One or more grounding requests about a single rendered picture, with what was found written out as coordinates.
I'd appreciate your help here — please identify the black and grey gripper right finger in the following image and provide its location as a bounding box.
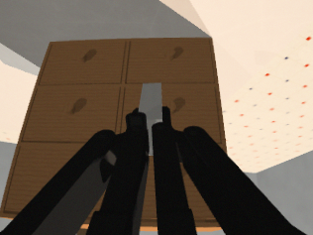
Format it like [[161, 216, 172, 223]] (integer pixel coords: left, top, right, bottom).
[[150, 82, 307, 235]]

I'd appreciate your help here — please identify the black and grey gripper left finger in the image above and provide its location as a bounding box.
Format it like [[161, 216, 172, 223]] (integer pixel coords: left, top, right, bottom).
[[0, 83, 152, 235]]

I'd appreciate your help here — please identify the brown wooden drawer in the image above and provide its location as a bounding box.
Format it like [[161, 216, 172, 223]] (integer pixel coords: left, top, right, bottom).
[[40, 41, 126, 85], [121, 86, 221, 144], [127, 40, 214, 84], [23, 86, 121, 144], [141, 156, 217, 222], [5, 146, 82, 213]]

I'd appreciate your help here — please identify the dark brown chest of drawers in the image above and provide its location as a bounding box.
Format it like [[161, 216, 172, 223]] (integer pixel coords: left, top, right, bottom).
[[0, 38, 228, 232]]

